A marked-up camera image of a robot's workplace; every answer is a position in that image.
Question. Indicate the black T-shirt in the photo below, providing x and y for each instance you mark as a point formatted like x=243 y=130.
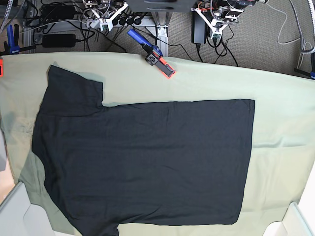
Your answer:
x=162 y=163

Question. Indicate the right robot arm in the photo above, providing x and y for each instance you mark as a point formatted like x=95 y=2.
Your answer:
x=103 y=11

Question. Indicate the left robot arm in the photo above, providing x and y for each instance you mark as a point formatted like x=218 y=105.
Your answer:
x=218 y=13

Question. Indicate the blue orange bar clamp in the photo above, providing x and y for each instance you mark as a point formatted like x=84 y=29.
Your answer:
x=154 y=55

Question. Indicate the black power adapter right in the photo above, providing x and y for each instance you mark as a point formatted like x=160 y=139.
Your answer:
x=198 y=29

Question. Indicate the black power adapter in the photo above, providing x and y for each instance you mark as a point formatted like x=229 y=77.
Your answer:
x=58 y=40
x=198 y=29

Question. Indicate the white power strip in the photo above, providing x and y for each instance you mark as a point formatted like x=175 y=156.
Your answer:
x=121 y=21

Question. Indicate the black power adapter left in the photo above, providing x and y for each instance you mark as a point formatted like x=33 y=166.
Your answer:
x=58 y=40

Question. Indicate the light green table cloth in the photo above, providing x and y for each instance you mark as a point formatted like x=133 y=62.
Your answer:
x=283 y=138

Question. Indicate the clamp at right edge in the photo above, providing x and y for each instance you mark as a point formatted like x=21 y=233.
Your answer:
x=309 y=75

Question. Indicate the blue clamp at left edge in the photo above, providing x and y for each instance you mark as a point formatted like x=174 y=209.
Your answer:
x=11 y=46

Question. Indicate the white bin left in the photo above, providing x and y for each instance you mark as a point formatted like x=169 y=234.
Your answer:
x=18 y=217

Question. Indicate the white bin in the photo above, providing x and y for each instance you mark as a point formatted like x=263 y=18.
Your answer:
x=292 y=224
x=18 y=217

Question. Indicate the white bin right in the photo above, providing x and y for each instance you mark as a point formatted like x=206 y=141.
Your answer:
x=292 y=224

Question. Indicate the aluminium frame post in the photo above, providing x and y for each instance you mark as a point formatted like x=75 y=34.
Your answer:
x=162 y=20

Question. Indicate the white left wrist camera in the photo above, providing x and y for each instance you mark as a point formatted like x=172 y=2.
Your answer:
x=216 y=36

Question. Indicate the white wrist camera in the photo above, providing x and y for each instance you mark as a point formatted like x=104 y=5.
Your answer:
x=216 y=36
x=106 y=26

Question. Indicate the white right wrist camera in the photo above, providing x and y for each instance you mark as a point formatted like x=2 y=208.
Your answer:
x=106 y=26

